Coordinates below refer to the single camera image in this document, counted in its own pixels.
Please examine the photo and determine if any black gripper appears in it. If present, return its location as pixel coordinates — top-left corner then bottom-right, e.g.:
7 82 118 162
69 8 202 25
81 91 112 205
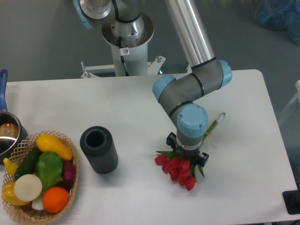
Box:
166 132 209 167

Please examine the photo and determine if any red tulip bouquet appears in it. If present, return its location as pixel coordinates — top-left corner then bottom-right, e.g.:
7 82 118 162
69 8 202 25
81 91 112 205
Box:
155 112 226 191

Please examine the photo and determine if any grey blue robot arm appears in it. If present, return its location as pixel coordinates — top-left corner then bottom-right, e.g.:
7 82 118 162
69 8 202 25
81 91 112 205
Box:
73 0 232 167

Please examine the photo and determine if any dark grey ribbed vase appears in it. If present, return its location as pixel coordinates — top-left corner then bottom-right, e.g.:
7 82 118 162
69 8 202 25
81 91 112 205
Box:
80 126 118 174

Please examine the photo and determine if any black device at table edge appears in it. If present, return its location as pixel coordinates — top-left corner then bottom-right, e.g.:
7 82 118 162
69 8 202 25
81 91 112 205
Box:
282 190 300 215

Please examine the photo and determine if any green lettuce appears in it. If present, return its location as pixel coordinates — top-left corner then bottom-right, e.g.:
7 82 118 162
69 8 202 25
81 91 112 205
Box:
35 151 62 194

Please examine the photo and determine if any yellow squash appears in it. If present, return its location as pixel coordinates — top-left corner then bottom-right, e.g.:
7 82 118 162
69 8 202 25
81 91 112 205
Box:
36 134 73 161

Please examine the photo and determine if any orange fruit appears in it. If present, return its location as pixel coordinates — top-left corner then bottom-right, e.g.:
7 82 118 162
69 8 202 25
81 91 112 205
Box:
42 187 68 213

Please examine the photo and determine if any white leek stalk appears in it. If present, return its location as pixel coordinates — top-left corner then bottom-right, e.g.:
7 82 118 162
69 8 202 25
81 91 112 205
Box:
31 193 44 210

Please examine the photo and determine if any green cucumber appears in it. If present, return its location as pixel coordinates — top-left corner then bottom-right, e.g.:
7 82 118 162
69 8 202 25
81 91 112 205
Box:
14 146 42 180

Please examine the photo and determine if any blue plastic bag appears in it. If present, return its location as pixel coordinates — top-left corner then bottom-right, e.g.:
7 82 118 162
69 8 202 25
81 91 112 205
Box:
255 0 300 45

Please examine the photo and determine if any white round onion slice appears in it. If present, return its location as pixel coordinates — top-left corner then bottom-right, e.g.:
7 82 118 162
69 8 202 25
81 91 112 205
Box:
14 174 42 202

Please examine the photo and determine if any woven wicker basket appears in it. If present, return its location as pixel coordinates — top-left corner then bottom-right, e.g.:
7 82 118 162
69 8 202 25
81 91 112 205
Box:
3 131 79 225

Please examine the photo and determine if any yellow bell pepper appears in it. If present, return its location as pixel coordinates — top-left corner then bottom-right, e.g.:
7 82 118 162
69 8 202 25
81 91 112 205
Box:
1 182 30 206

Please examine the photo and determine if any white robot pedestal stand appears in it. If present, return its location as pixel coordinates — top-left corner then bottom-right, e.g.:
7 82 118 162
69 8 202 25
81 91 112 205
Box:
81 12 166 78

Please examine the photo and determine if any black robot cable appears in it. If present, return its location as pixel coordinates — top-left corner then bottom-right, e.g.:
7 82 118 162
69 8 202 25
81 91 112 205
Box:
118 36 129 76

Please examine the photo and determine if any blue handled saucepan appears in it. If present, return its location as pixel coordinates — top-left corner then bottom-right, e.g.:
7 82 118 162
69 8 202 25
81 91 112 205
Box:
0 69 28 165

